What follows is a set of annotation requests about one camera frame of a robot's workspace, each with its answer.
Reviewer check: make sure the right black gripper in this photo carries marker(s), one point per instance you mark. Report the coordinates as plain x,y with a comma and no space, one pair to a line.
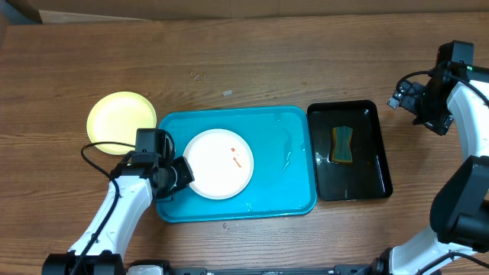
414,99

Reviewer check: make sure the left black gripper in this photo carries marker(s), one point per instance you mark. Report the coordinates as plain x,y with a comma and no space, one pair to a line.
188,176

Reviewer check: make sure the white plate with stain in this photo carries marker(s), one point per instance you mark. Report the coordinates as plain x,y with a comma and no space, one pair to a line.
222,163

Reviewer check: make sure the yellow plate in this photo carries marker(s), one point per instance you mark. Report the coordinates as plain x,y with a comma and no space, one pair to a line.
116,118

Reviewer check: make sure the green yellow sponge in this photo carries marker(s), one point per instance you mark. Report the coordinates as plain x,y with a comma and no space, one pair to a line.
341,145

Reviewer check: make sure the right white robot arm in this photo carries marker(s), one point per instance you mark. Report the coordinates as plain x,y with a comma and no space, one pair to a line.
459,213

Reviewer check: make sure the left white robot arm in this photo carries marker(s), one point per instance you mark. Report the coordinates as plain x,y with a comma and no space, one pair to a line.
133,185

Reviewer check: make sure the black water tray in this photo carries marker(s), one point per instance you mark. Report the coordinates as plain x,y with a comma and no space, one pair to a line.
368,176

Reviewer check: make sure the teal plastic tray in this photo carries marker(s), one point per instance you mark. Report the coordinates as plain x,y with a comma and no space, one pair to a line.
283,182

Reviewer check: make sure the brown cardboard panel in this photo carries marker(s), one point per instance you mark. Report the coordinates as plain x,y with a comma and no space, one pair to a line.
196,9

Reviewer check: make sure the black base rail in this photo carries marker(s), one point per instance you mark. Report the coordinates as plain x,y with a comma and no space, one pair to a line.
162,267

